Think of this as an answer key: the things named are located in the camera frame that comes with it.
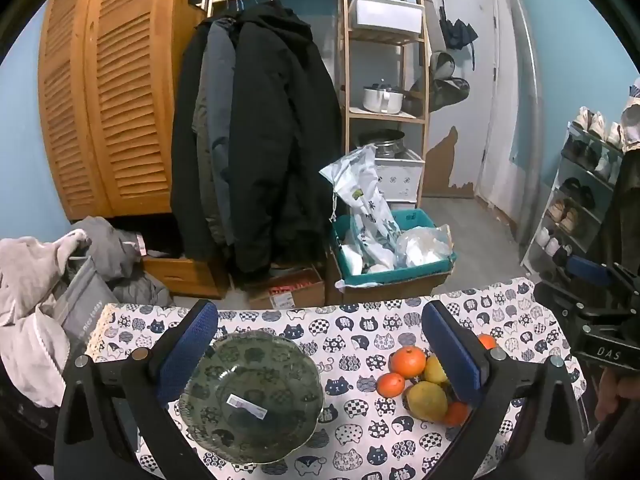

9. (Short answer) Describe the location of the white drawer box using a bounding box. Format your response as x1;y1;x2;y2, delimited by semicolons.
372;149;426;206

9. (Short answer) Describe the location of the person's right hand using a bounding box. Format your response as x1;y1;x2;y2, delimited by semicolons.
595;365;640;423

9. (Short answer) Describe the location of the dark blue umbrella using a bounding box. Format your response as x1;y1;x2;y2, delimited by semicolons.
439;0;480;71

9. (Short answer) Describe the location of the cat print tablecloth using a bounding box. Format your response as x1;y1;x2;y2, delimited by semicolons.
87;279;588;480

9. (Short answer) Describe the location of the grey metal pipe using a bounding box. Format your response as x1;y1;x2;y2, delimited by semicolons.
502;0;543;248

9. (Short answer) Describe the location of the grey hoodie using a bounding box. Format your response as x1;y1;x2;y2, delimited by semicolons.
70;216;173;306

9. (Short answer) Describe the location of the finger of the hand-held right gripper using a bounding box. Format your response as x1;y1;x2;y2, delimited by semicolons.
566;255;616;287
533;281;597;329

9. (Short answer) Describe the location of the grey printed bag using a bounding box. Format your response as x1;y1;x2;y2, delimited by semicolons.
52;257;121;348

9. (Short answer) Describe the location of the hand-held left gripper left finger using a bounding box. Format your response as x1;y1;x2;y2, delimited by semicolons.
54;299;219;480

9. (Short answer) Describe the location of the printed plastic bag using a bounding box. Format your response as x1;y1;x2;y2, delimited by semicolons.
319;144;403;273

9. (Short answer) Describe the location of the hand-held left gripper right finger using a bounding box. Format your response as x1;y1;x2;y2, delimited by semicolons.
421;300;586;480

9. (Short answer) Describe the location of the teal plastic crate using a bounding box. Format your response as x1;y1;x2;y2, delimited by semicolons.
331;208;457;277

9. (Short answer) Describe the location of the yellow-green mango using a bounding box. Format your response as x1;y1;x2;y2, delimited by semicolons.
406;381;449;423
424;355;450;386

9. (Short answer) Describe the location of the white patterned cloth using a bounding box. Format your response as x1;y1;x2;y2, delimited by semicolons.
620;80;640;153

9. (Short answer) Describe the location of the white shoe rack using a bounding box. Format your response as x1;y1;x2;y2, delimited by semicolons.
520;120;631;281

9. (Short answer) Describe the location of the white storage bin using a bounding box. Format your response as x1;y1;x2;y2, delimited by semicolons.
348;0;423;35

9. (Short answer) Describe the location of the hanging dark bag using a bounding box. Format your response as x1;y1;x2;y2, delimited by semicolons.
427;76;472;113

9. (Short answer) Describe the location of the cardboard box with red contents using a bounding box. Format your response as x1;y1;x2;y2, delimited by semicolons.
247;265;326;311

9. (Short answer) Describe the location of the small orange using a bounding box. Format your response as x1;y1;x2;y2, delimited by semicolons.
442;401;472;427
376;373;406;399

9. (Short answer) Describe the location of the wooden louvered wardrobe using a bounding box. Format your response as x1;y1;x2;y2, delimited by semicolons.
37;0;228;301

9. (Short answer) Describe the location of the group of shoes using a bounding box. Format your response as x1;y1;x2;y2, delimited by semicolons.
535;105;626;268

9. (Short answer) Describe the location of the clear plastic bag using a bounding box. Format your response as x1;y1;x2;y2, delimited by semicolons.
395;225;453;268

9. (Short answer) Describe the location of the brown cardboard box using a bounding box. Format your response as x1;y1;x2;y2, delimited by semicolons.
325;247;453;306

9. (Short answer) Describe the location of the white cooking pot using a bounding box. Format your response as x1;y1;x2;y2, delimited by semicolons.
361;80;407;115

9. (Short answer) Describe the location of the metal pot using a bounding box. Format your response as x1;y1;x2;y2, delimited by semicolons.
357;130;406;158

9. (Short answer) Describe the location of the wooden shelf rack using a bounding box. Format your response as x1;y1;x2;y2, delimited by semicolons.
341;0;432;211

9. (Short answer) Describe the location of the hanging grey bag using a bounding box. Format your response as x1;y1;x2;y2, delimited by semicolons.
429;50;456;81

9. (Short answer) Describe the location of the black hooded coat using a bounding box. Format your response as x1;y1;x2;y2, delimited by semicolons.
232;0;346;286

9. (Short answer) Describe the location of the white door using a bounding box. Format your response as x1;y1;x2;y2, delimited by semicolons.
430;0;501;201

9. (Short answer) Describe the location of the grey jacket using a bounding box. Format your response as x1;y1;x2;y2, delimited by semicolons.
192;17;241;246

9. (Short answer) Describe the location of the person's right forearm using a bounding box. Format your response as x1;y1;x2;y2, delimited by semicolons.
582;410;640;480

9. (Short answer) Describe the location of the patterned glass bowl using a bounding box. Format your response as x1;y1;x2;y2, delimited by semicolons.
177;331;325;465

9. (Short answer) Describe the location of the black jacket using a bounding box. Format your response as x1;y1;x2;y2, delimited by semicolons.
170;17;216;261

